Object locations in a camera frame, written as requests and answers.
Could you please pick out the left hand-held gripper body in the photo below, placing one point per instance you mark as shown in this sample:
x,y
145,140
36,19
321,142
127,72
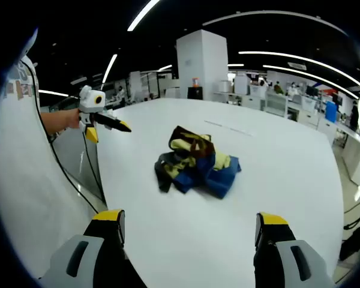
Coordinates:
x,y
90,100

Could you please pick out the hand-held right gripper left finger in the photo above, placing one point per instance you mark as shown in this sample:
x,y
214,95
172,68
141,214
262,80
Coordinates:
x,y
78,258

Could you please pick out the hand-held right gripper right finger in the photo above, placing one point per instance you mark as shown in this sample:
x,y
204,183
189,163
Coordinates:
x,y
297,264

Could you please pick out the yellow grey blue garment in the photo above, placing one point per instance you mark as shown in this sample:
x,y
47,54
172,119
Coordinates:
x,y
219,180

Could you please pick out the person's left hand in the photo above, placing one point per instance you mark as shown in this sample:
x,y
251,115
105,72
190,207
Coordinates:
x,y
73,119

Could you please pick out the straight ceiling light strip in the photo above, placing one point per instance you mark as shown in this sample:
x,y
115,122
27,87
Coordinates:
x,y
52,93
142,13
165,68
109,69

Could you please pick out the person's white printed shirt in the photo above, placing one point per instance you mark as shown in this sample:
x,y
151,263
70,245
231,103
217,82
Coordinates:
x,y
33,180

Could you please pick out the black bin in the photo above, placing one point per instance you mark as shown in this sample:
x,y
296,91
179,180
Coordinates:
x,y
195,93

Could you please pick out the white square pillar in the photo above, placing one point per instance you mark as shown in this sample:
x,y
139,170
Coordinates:
x,y
202,63

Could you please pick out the white counter row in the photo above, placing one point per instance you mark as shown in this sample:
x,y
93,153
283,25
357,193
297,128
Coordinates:
x,y
348,144

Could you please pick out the blue plastic bin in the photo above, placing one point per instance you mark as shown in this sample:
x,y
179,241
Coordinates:
x,y
331,111

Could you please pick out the white shelf cart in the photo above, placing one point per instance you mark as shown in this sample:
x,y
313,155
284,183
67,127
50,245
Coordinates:
x,y
276,103

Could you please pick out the curved ceiling light strip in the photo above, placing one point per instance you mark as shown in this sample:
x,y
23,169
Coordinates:
x,y
310,76
303,60

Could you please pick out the curved grey ceiling rail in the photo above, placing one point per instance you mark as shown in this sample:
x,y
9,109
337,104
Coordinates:
x,y
276,13

